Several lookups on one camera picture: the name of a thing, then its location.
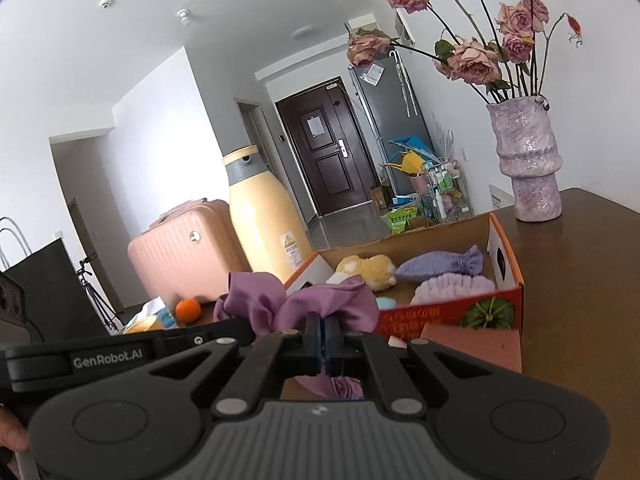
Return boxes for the green snack package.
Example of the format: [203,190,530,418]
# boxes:
[386,207,428,235]

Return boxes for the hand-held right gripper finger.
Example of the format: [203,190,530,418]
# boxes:
[145,312,326,418]
[325,312,493,418]

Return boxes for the yellow mug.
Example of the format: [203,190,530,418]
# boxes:
[122,316,171,335]

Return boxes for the red cardboard box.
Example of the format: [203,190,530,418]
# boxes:
[284,212,525,346]

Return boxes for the small cardboard box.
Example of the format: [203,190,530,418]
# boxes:
[370,182,393,211]

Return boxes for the yellow white plush toy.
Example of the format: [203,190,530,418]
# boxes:
[326,254,398,292]

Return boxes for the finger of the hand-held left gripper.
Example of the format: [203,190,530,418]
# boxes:
[197,316,254,348]

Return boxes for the black camera tripod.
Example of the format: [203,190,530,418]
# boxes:
[75,255,121,333]

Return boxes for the tissue pack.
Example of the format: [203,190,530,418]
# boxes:
[132,296,178,328]

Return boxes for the grey interior door frame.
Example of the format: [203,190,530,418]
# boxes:
[236,100,273,171]

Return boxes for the clear umbrella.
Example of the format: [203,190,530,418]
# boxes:
[394,50,419,117]

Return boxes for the black paper bag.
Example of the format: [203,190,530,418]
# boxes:
[0,217,101,346]

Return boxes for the purple ceramic vase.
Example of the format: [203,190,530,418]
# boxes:
[486,94,563,222]

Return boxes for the purple satin cloth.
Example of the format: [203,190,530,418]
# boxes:
[214,271,381,401]

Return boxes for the white paper card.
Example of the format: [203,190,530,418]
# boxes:
[489,185,516,211]

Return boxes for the pink layered sponge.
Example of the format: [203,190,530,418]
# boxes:
[420,322,523,373]

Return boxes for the yellow thermos bottle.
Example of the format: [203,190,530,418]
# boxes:
[222,145,313,283]

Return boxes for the blue and yellow bags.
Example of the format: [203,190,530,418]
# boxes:
[387,135,441,178]

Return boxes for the dried pink roses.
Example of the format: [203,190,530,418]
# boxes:
[346,0,583,103]

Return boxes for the dark brown door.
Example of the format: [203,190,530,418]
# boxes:
[275,77,377,217]

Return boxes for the grey refrigerator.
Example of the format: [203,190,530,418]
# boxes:
[348,50,436,181]

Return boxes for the clear storage rack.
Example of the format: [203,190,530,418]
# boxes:
[425,160,473,223]

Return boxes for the pink suitcase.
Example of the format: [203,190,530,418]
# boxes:
[127,199,251,306]

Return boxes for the person's left hand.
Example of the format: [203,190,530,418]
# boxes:
[0,404,30,453]

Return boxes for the lilac waffle cloth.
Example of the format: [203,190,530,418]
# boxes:
[396,245,485,281]

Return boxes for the lilac fluffy headband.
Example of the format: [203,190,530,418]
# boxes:
[410,275,497,307]

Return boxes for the orange fruit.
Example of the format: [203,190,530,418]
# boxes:
[174,298,201,323]

